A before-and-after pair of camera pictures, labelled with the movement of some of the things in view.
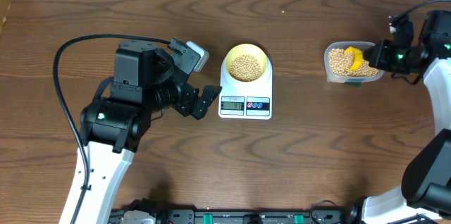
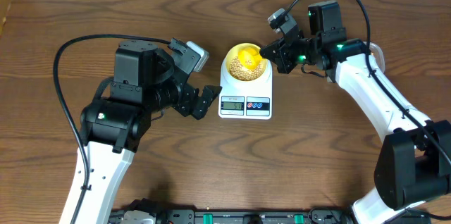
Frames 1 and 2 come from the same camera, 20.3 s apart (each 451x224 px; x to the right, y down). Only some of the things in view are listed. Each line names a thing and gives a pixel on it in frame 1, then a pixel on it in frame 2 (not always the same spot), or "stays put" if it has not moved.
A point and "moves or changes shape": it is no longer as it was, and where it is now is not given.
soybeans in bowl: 246,67 stays put
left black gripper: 185,104 stays put
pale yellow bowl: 246,62 stays put
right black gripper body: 395,59 to 301,51
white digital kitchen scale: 246,100 stays put
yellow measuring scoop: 358,57 moves or changes shape
